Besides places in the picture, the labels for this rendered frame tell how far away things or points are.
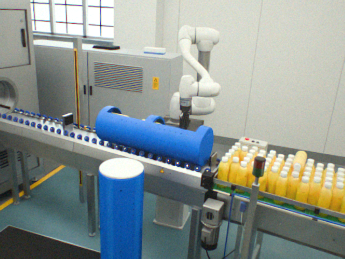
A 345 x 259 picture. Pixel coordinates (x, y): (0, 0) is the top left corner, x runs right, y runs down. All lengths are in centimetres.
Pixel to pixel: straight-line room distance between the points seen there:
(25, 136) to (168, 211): 148
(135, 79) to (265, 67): 190
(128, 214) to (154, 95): 213
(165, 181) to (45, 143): 118
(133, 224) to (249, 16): 350
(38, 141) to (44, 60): 178
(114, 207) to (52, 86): 286
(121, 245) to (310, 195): 122
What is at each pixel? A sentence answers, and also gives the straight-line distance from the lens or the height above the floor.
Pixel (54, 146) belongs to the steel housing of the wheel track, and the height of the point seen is 83.
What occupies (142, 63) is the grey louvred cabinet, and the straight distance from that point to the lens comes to 404.
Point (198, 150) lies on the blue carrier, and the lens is 227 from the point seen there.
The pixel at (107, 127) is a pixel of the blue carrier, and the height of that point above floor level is 112.
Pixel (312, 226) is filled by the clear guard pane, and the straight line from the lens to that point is 214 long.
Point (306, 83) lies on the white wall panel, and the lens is 503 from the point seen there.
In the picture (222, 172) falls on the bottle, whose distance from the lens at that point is 224.
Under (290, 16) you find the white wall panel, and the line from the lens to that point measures 494.
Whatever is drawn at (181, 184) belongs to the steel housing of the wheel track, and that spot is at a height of 82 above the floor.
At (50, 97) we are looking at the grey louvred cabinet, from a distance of 482.
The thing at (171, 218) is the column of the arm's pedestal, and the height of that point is 10.
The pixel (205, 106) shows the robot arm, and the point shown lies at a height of 122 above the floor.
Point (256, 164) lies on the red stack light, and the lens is 190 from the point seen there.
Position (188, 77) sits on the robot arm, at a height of 155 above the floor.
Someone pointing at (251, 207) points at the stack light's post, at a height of 96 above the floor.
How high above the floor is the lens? 201
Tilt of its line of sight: 20 degrees down
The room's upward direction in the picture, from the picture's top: 4 degrees clockwise
